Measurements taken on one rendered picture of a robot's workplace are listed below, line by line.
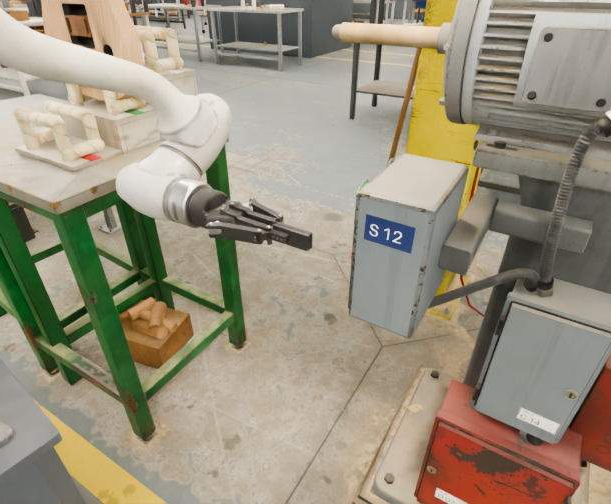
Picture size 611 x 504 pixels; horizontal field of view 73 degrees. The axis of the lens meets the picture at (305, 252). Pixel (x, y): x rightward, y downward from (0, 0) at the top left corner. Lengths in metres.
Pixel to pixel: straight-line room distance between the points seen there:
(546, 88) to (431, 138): 1.16
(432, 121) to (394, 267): 1.27
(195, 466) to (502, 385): 1.06
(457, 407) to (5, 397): 0.85
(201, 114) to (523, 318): 0.68
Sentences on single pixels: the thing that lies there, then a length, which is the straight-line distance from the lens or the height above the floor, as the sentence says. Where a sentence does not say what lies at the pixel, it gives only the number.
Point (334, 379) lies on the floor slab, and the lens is 1.73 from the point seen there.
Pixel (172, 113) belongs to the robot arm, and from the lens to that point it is 0.87.
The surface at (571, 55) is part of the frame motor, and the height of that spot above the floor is 1.26.
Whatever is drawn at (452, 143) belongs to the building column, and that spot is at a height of 0.80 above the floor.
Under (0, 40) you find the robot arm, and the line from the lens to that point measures 0.73.
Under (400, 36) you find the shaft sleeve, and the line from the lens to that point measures 0.81.
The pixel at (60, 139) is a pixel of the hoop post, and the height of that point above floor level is 1.00.
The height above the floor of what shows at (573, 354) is 0.87.
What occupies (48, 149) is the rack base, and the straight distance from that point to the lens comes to 1.36.
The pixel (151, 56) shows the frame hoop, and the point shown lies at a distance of 1.36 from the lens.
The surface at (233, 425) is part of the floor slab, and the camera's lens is 1.63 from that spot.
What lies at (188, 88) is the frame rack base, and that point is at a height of 1.05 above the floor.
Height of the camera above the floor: 1.33
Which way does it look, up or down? 33 degrees down
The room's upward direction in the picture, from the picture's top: straight up
